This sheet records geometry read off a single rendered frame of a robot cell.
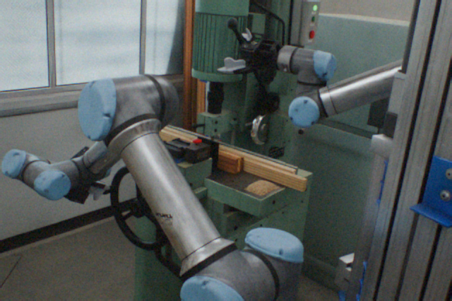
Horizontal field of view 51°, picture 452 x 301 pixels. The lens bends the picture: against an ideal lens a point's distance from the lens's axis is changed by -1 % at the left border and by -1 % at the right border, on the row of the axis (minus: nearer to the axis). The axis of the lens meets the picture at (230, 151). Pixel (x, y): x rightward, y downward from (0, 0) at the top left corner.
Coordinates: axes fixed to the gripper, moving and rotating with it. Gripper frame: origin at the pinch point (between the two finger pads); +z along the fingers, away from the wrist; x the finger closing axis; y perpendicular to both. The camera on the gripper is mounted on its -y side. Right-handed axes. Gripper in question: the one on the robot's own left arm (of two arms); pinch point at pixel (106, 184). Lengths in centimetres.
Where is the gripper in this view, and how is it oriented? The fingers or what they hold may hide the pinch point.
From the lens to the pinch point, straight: 157.0
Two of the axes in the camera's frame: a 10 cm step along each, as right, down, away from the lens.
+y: -4.2, 9.0, -0.6
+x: 7.6, 3.2, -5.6
